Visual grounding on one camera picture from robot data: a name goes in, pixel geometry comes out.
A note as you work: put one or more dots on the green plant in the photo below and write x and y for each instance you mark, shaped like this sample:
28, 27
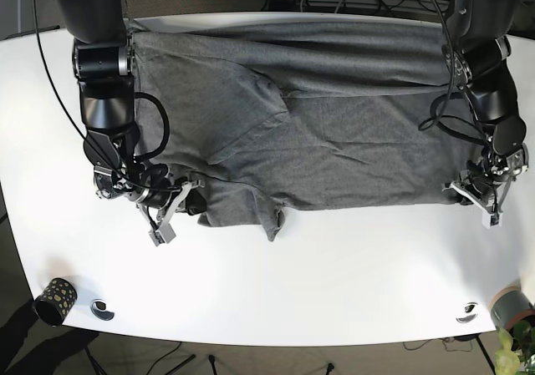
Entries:
516, 352

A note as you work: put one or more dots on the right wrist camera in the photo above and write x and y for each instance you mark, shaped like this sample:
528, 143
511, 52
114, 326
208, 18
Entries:
162, 234

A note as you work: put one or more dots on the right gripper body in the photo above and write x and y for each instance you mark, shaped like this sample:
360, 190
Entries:
158, 207

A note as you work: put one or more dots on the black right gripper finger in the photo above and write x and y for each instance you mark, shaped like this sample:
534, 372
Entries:
195, 204

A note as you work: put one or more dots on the grey T-shirt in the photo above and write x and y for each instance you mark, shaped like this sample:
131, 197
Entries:
309, 116

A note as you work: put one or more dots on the black gold spotted cup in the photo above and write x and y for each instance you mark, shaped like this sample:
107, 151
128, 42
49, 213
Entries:
55, 302

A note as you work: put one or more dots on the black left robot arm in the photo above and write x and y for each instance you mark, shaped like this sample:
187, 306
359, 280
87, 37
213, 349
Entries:
478, 50

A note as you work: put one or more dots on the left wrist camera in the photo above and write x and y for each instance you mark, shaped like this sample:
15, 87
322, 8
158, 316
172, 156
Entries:
491, 219

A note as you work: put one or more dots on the silver table grommet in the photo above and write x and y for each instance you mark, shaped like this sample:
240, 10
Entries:
468, 313
100, 309

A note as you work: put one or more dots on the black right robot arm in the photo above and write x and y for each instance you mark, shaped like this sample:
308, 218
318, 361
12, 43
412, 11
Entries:
102, 61

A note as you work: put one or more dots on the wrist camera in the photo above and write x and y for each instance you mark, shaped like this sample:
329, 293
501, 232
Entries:
491, 219
162, 234

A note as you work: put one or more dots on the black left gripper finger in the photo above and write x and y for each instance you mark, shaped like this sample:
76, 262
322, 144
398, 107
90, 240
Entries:
464, 201

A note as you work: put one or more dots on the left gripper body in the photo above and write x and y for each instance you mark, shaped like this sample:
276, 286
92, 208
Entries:
485, 188

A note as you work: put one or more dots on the left silver table grommet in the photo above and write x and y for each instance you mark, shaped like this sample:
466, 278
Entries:
100, 309

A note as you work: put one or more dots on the grey plant pot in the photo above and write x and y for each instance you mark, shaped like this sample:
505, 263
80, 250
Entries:
510, 306

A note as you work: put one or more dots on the right silver table grommet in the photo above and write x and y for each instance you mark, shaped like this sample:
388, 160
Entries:
468, 313

